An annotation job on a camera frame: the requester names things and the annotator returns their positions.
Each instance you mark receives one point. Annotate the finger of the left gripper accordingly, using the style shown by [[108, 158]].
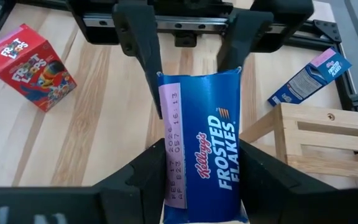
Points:
[[141, 46], [244, 40]]

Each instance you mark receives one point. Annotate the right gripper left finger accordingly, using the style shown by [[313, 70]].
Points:
[[73, 205]]

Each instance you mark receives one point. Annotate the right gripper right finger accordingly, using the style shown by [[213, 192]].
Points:
[[306, 205]]

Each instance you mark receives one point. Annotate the wooden slatted shelf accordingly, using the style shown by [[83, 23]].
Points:
[[322, 124]]

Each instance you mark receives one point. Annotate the black metal rig frame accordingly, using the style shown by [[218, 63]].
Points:
[[328, 29]]

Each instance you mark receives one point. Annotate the red Froot Loops cereal box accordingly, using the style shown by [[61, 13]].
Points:
[[26, 68]]

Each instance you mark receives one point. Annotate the blue Frosted Flakes cereal box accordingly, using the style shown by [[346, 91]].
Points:
[[306, 79], [204, 140]]

